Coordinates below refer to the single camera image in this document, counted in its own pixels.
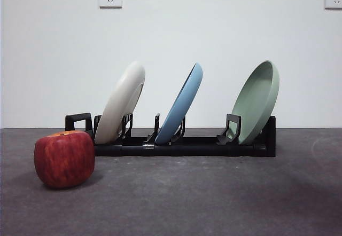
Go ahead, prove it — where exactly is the cream round plate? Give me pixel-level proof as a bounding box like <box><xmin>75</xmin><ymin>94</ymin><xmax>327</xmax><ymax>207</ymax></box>
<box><xmin>95</xmin><ymin>61</ymin><xmax>146</xmax><ymax>145</ymax></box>

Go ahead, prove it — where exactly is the red apple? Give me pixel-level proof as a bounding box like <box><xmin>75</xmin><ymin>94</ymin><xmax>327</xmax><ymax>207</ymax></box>
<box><xmin>34</xmin><ymin>130</ymin><xmax>96</xmax><ymax>190</ymax></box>

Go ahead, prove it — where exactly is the blue round plate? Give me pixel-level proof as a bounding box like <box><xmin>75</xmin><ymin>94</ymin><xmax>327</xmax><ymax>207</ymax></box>
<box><xmin>154</xmin><ymin>62</ymin><xmax>204</xmax><ymax>144</ymax></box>

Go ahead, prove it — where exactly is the black plate rack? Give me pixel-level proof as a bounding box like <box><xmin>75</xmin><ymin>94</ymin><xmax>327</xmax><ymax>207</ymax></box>
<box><xmin>65</xmin><ymin>112</ymin><xmax>276</xmax><ymax>158</ymax></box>

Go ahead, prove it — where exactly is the green round plate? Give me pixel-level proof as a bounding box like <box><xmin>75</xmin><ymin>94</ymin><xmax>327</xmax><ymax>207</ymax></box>
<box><xmin>230</xmin><ymin>60</ymin><xmax>281</xmax><ymax>145</ymax></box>

